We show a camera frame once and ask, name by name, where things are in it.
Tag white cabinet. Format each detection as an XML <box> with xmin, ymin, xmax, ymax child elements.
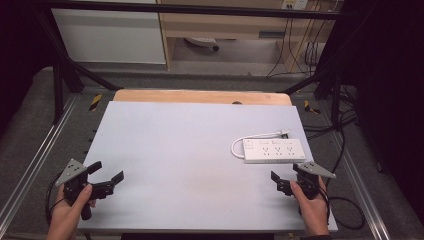
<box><xmin>51</xmin><ymin>7</ymin><xmax>167</xmax><ymax>65</ymax></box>

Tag person's right hand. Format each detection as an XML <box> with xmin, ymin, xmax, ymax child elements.
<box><xmin>289</xmin><ymin>176</ymin><xmax>331</xmax><ymax>237</ymax></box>

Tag white power strip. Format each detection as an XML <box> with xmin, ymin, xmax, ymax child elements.
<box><xmin>242</xmin><ymin>138</ymin><xmax>307</xmax><ymax>165</ymax></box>

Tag wooden table board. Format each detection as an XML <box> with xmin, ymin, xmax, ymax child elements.
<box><xmin>112</xmin><ymin>88</ymin><xmax>293</xmax><ymax>107</ymax></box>

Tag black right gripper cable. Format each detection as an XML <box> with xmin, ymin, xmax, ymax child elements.
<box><xmin>319</xmin><ymin>128</ymin><xmax>366</xmax><ymax>231</ymax></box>

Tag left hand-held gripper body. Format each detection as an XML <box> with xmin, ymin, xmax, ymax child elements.
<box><xmin>54</xmin><ymin>158</ymin><xmax>94</xmax><ymax>221</ymax></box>

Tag white wall socket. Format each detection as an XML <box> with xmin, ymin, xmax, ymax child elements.
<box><xmin>280</xmin><ymin>0</ymin><xmax>310</xmax><ymax>11</ymax></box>

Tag yellow black tape strip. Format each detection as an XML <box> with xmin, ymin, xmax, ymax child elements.
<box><xmin>303</xmin><ymin>99</ymin><xmax>322</xmax><ymax>115</ymax></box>
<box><xmin>88</xmin><ymin>93</ymin><xmax>103</xmax><ymax>113</ymax></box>

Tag white power strip cable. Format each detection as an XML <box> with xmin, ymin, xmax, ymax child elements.
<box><xmin>230</xmin><ymin>129</ymin><xmax>291</xmax><ymax>160</ymax></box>

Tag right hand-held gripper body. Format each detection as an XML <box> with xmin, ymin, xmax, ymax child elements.
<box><xmin>292</xmin><ymin>161</ymin><xmax>337</xmax><ymax>202</ymax></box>

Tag aluminium rail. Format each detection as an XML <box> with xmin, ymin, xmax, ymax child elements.
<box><xmin>0</xmin><ymin>94</ymin><xmax>80</xmax><ymax>231</ymax></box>
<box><xmin>328</xmin><ymin>131</ymin><xmax>392</xmax><ymax>240</ymax></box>

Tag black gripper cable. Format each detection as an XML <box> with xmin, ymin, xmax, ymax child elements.
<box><xmin>45</xmin><ymin>171</ymin><xmax>68</xmax><ymax>225</ymax></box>
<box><xmin>319</xmin><ymin>128</ymin><xmax>366</xmax><ymax>231</ymax></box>

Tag person's left hand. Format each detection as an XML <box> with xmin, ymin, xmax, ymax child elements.
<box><xmin>45</xmin><ymin>183</ymin><xmax>98</xmax><ymax>240</ymax></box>

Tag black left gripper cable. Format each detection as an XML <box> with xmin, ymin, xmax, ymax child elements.
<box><xmin>45</xmin><ymin>171</ymin><xmax>68</xmax><ymax>225</ymax></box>

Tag light wooden desk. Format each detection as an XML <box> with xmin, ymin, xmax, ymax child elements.
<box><xmin>156</xmin><ymin>0</ymin><xmax>336</xmax><ymax>73</ymax></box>

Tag black metal frame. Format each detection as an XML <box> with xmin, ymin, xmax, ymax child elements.
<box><xmin>33</xmin><ymin>0</ymin><xmax>348</xmax><ymax>125</ymax></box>

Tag black hanging cables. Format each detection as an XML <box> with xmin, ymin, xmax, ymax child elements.
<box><xmin>265</xmin><ymin>14</ymin><xmax>334</xmax><ymax>80</ymax></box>

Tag white flat device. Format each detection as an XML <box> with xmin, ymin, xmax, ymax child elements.
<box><xmin>184</xmin><ymin>36</ymin><xmax>221</xmax><ymax>53</ymax></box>

